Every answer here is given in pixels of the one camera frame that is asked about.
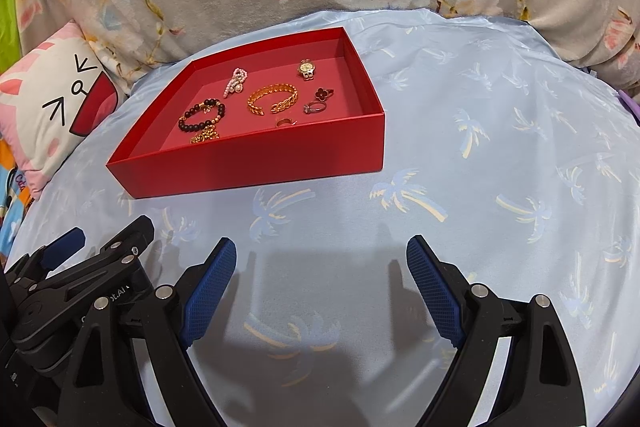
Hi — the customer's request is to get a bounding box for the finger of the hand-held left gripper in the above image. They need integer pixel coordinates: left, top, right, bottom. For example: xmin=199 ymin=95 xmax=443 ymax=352
xmin=5 ymin=228 xmax=87 ymax=288
xmin=47 ymin=215 xmax=155 ymax=303

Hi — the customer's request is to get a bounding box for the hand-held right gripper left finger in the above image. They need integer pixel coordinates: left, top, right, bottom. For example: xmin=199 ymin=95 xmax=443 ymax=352
xmin=59 ymin=237 xmax=238 ymax=427

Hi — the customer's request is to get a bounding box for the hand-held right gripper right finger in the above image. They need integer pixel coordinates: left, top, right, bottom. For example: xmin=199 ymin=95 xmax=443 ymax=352
xmin=406 ymin=234 xmax=587 ymax=427

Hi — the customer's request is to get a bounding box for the red cardboard box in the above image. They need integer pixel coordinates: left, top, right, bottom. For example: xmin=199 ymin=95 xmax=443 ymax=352
xmin=105 ymin=26 xmax=386 ymax=200

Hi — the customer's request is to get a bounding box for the dark beaded bracelet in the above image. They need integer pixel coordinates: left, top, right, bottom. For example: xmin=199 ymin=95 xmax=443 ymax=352
xmin=177 ymin=99 xmax=227 ymax=134

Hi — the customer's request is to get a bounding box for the gold cuff bangle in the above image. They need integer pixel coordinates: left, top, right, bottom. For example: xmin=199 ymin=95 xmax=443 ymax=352
xmin=246 ymin=83 xmax=299 ymax=116

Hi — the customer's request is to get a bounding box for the colourful patterned cloth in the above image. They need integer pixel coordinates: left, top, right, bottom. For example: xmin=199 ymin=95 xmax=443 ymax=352
xmin=0 ymin=0 xmax=38 ymax=258

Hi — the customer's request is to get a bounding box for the blue palm print sheet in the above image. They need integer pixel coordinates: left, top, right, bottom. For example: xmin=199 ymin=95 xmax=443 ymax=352
xmin=0 ymin=7 xmax=640 ymax=427

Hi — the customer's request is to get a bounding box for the cartoon face pillow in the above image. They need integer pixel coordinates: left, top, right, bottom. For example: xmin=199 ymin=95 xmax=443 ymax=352
xmin=0 ymin=21 xmax=120 ymax=202

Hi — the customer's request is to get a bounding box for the pearl brooch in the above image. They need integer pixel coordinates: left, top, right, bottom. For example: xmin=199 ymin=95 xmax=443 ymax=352
xmin=222 ymin=68 xmax=249 ymax=98

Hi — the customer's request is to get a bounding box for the purple plastic object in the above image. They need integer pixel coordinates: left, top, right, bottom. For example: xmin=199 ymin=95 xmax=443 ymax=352
xmin=617 ymin=88 xmax=640 ymax=125

